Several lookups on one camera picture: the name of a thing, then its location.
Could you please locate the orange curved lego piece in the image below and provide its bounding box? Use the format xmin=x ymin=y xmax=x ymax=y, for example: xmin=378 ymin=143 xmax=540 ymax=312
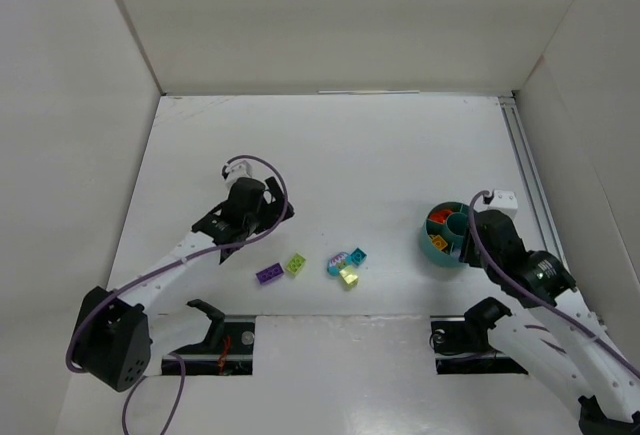
xmin=428 ymin=208 xmax=454 ymax=225

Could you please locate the long purple lego brick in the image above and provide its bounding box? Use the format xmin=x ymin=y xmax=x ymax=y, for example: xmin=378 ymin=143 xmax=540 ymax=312
xmin=256 ymin=263 xmax=284 ymax=285

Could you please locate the teal flower face lego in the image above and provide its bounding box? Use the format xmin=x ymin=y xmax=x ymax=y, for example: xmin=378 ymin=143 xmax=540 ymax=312
xmin=327 ymin=252 xmax=351 ymax=276

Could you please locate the pale yellow lego brick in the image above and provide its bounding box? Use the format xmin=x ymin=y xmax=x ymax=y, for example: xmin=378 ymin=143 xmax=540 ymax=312
xmin=339 ymin=266 xmax=359 ymax=290

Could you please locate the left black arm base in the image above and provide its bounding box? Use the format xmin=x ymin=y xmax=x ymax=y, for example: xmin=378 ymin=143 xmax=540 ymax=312
xmin=148 ymin=299 xmax=256 ymax=376

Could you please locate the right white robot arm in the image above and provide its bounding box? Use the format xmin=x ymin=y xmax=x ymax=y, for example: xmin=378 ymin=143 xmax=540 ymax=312
xmin=461 ymin=210 xmax=639 ymax=434

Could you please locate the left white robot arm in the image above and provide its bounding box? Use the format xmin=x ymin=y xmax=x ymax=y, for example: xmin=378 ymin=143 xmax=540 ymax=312
xmin=65 ymin=175 xmax=294 ymax=392

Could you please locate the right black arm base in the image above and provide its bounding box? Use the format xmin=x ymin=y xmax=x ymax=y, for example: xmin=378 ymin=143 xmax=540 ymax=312
xmin=429 ymin=297 xmax=528 ymax=375

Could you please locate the teal divided round container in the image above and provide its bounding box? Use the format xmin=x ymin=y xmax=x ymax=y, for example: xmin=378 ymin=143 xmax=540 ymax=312
xmin=419 ymin=201 xmax=469 ymax=268

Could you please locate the yellow orange lego brick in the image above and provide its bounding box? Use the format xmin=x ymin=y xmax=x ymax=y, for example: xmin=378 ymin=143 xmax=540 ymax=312
xmin=430 ymin=235 xmax=448 ymax=251

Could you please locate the lime green lego brick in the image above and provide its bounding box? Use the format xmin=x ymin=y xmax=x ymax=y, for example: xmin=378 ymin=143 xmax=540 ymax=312
xmin=285 ymin=253 xmax=306 ymax=276

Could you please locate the teal square lego brick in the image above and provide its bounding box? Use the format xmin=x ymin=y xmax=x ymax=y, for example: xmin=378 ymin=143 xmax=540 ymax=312
xmin=349 ymin=248 xmax=367 ymax=267

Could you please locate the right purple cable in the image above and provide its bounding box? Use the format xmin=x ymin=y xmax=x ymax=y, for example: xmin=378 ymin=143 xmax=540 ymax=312
xmin=467 ymin=190 xmax=640 ymax=381

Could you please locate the purple cable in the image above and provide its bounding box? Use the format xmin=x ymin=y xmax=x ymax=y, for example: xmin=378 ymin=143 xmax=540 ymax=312
xmin=467 ymin=190 xmax=640 ymax=381
xmin=66 ymin=154 xmax=289 ymax=434

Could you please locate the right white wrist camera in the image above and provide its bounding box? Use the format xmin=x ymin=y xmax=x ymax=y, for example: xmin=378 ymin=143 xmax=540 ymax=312
xmin=483 ymin=189 xmax=519 ymax=219

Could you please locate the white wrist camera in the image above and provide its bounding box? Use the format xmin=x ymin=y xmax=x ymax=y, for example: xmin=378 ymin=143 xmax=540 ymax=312
xmin=222 ymin=160 xmax=253 ymax=190
xmin=483 ymin=189 xmax=519 ymax=219

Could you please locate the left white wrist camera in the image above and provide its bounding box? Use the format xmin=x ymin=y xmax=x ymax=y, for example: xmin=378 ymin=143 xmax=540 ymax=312
xmin=222 ymin=160 xmax=253 ymax=190

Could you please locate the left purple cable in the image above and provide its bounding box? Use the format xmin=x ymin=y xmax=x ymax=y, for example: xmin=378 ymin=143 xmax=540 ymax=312
xmin=66 ymin=154 xmax=289 ymax=434

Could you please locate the aluminium rail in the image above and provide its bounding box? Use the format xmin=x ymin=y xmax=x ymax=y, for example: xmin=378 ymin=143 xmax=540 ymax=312
xmin=478 ymin=96 xmax=625 ymax=328

